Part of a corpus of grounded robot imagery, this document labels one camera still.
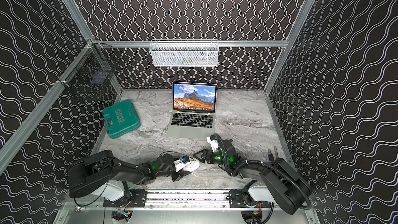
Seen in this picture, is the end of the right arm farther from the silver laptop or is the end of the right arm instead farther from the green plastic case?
the green plastic case

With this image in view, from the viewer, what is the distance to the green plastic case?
957 millimetres

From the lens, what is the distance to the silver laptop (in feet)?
3.27

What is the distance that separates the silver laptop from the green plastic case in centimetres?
23

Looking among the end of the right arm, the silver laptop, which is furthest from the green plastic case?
the end of the right arm
